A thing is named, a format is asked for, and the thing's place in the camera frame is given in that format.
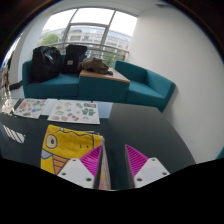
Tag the teal fabric armchair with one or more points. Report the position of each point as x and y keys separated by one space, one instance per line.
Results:
x=150 y=88

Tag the teal side table wooden top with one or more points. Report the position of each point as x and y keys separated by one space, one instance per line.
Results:
x=103 y=90

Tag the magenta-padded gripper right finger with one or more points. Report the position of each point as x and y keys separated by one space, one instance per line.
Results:
x=151 y=170

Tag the brown jacket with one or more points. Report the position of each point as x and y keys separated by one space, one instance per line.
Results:
x=95 y=65

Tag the orange yellow pink printed towel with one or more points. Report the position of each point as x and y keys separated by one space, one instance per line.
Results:
x=63 y=143

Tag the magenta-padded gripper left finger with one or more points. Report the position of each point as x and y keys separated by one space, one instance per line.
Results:
x=76 y=171

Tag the metal window railing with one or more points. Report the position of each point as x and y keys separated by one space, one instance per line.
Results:
x=100 y=49

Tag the shiny black backpack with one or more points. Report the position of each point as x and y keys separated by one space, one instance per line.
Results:
x=46 y=65

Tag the black backpack with label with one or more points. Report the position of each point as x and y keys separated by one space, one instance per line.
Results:
x=74 y=58

